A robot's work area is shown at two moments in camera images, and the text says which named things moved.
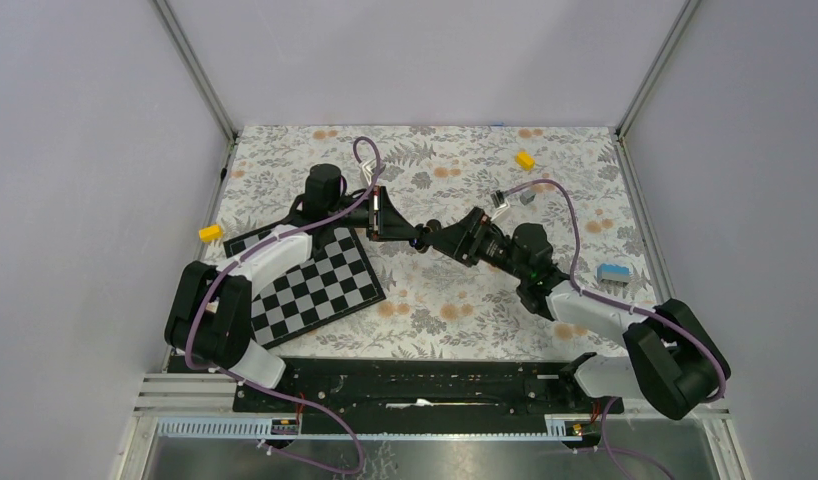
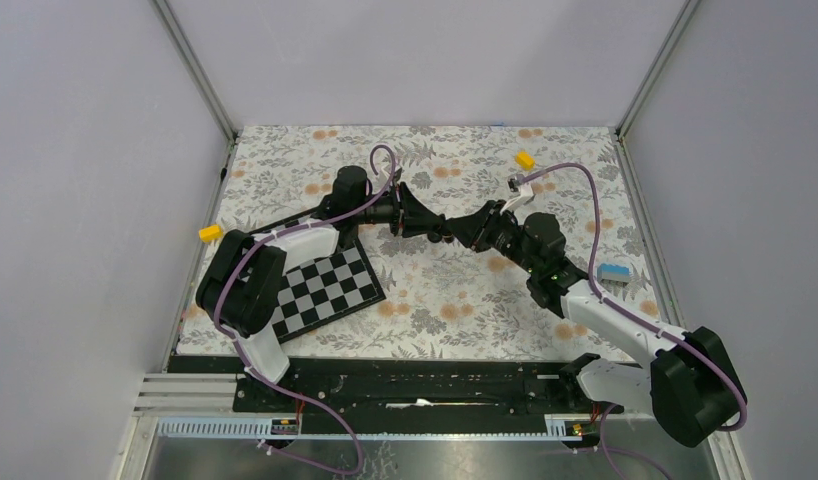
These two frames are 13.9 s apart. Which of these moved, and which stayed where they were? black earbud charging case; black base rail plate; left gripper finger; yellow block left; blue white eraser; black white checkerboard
Moved: left gripper finger; black earbud charging case
Stayed: black white checkerboard; yellow block left; blue white eraser; black base rail plate
